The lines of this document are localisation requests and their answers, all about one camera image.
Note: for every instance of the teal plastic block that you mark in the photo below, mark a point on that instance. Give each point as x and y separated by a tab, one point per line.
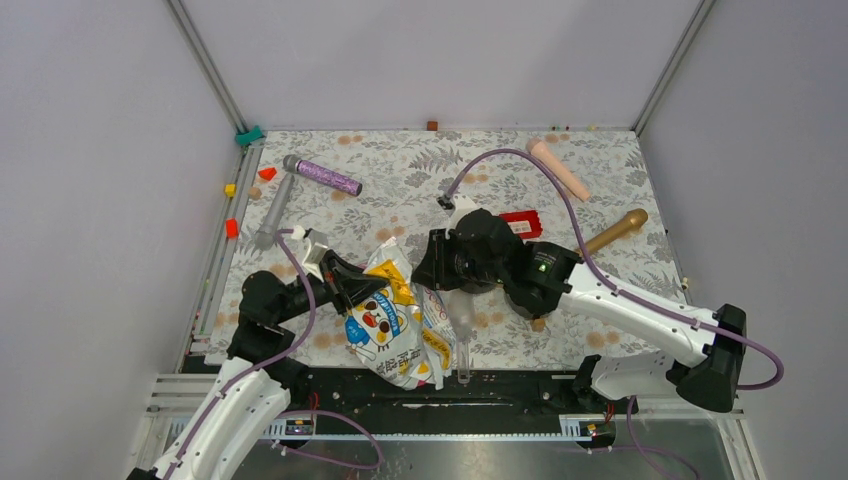
248	137

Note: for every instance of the black bowl paw print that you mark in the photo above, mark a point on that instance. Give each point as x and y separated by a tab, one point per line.
475	288

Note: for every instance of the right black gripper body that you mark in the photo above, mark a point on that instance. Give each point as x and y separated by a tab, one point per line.
453	265

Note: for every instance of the black bowl fish print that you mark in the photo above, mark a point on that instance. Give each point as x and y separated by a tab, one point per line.
525	312

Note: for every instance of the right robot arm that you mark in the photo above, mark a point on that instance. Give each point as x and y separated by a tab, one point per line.
700	351

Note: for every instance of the gold toy microphone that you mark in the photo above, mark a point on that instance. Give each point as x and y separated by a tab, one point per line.
630	223

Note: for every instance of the red plastic box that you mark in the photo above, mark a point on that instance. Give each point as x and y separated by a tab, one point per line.
526	224

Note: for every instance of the pink toy microphone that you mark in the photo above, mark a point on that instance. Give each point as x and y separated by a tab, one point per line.
539	149

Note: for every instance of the grey toy microphone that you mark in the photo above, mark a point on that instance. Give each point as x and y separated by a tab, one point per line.
265	234

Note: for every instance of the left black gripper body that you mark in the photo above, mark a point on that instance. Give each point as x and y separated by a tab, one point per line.
322	293

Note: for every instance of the cat food bag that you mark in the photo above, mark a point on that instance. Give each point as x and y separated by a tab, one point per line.
402	331

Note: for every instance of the red triangular block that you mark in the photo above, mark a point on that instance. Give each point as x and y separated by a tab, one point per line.
267	174

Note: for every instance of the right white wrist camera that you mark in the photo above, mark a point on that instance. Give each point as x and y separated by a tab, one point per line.
456	207

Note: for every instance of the purple glitter toy microphone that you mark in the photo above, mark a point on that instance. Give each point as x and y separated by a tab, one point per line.
322	175

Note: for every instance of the red block on rail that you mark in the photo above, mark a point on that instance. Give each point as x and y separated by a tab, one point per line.
232	229

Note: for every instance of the floral patterned table mat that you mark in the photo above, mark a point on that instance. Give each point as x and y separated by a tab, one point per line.
403	173

